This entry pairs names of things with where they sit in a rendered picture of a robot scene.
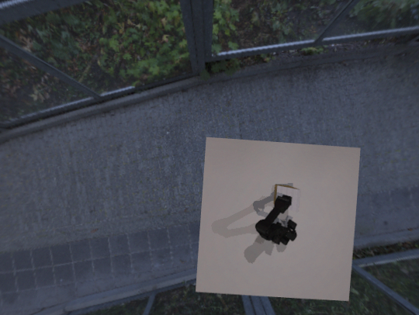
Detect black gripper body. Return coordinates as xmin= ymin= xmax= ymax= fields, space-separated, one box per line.
xmin=281 ymin=220 xmax=296 ymax=245

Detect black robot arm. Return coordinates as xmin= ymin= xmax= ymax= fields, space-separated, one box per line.
xmin=255 ymin=195 xmax=297 ymax=244

